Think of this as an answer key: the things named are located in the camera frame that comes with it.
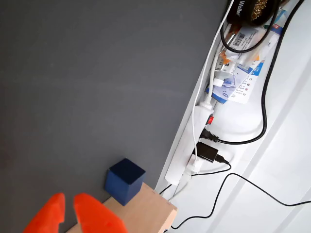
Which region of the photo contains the black looped cable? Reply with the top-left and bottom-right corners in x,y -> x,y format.
220,0 -> 280,53

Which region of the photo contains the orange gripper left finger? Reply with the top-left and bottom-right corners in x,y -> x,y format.
23,193 -> 66,233

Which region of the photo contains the blue cube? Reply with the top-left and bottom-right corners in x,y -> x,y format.
104,158 -> 146,206

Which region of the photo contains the blue and white package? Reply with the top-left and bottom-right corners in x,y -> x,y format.
205,60 -> 265,104

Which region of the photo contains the long thin black cable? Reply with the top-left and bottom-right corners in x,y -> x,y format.
170,173 -> 311,230

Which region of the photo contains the black USB charger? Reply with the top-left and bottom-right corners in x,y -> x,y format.
193,142 -> 220,164

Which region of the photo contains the thin black charger cable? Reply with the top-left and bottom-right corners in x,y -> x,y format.
159,155 -> 232,195

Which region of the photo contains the open wooden box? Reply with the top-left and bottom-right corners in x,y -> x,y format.
65,182 -> 178,233

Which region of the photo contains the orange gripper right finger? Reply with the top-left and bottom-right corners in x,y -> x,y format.
73,193 -> 128,233

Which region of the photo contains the thin white cable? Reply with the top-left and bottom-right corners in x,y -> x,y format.
186,0 -> 235,175

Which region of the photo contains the white barcode package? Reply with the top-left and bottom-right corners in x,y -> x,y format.
225,24 -> 285,61

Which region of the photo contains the dark grey mat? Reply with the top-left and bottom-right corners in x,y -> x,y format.
0,0 -> 228,233

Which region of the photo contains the white power strip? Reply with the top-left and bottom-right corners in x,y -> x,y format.
164,101 -> 215,186

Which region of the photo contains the black Weller tip cleaner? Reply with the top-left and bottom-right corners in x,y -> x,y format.
227,0 -> 284,27

